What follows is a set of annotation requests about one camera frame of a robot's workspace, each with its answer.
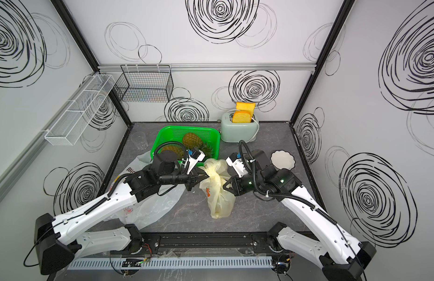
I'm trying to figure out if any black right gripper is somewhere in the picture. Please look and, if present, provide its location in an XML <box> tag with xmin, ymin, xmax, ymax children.
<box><xmin>222</xmin><ymin>171</ymin><xmax>263</xmax><ymax>195</ymax></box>

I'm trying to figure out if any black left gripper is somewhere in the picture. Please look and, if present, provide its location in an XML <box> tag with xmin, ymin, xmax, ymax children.
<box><xmin>160</xmin><ymin>166</ymin><xmax>211</xmax><ymax>191</ymax></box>

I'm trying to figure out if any yellowish fruit print plastic bag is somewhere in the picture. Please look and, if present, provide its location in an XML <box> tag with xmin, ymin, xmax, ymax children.
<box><xmin>199</xmin><ymin>159</ymin><xmax>236</xmax><ymax>220</ymax></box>

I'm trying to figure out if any white bunny print plastic bag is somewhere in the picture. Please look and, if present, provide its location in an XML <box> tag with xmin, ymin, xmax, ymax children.
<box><xmin>104</xmin><ymin>152</ymin><xmax>186</xmax><ymax>229</ymax></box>

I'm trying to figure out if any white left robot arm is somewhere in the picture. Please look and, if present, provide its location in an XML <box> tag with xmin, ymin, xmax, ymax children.
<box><xmin>32</xmin><ymin>141</ymin><xmax>208</xmax><ymax>275</ymax></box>

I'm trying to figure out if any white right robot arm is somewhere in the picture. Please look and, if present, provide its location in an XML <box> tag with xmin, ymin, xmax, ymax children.
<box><xmin>223</xmin><ymin>140</ymin><xmax>376</xmax><ymax>281</ymax></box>

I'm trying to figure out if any green pineapple front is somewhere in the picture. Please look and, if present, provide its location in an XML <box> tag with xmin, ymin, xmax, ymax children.
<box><xmin>161</xmin><ymin>145</ymin><xmax>185</xmax><ymax>160</ymax></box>

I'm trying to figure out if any green pineapple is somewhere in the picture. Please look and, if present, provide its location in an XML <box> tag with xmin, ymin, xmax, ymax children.
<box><xmin>182</xmin><ymin>132</ymin><xmax>213</xmax><ymax>159</ymax></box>
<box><xmin>161</xmin><ymin>145</ymin><xmax>185</xmax><ymax>160</ymax></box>

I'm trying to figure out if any green pineapple middle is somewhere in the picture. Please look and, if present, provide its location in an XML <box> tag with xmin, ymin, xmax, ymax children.
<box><xmin>182</xmin><ymin>132</ymin><xmax>213</xmax><ymax>159</ymax></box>

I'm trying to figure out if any green plastic basket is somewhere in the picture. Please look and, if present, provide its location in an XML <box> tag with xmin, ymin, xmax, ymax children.
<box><xmin>150</xmin><ymin>125</ymin><xmax>220</xmax><ymax>161</ymax></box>

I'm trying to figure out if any mint green toaster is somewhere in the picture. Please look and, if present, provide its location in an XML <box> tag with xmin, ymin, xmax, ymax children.
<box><xmin>220</xmin><ymin>110</ymin><xmax>260</xmax><ymax>143</ymax></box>

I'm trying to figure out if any white scalloped plate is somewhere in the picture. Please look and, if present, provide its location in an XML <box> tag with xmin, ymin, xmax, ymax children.
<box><xmin>270</xmin><ymin>151</ymin><xmax>296</xmax><ymax>170</ymax></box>

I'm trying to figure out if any front toast slice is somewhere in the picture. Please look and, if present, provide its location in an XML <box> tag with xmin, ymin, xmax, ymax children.
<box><xmin>232</xmin><ymin>110</ymin><xmax>253</xmax><ymax>124</ymax></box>

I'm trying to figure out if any toast slice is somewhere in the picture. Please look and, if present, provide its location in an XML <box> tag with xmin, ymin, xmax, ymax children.
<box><xmin>236</xmin><ymin>102</ymin><xmax>256</xmax><ymax>116</ymax></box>
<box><xmin>232</xmin><ymin>110</ymin><xmax>253</xmax><ymax>124</ymax></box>

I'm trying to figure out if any clear plastic cup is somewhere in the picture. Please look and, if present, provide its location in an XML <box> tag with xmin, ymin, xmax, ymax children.
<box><xmin>131</xmin><ymin>132</ymin><xmax>148</xmax><ymax>151</ymax></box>

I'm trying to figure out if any back toast slice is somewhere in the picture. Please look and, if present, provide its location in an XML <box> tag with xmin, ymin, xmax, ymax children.
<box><xmin>236</xmin><ymin>102</ymin><xmax>256</xmax><ymax>116</ymax></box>

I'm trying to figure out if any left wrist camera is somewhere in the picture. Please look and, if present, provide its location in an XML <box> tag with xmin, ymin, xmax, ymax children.
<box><xmin>186</xmin><ymin>148</ymin><xmax>205</xmax><ymax>174</ymax></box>

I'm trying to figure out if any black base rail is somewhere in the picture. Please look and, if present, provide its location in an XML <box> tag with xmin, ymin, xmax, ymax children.
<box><xmin>63</xmin><ymin>231</ymin><xmax>309</xmax><ymax>254</ymax></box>

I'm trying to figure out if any black wire wall basket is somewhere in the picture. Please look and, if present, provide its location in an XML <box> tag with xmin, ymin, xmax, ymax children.
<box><xmin>114</xmin><ymin>64</ymin><xmax>174</xmax><ymax>103</ymax></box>

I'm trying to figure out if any grey slotted cable duct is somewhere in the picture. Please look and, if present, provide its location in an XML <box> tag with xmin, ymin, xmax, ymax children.
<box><xmin>66</xmin><ymin>256</ymin><xmax>274</xmax><ymax>271</ymax></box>

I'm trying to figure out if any white mesh wall shelf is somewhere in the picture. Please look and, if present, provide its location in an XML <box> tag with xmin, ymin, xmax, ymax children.
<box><xmin>44</xmin><ymin>74</ymin><xmax>115</xmax><ymax>146</ymax></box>

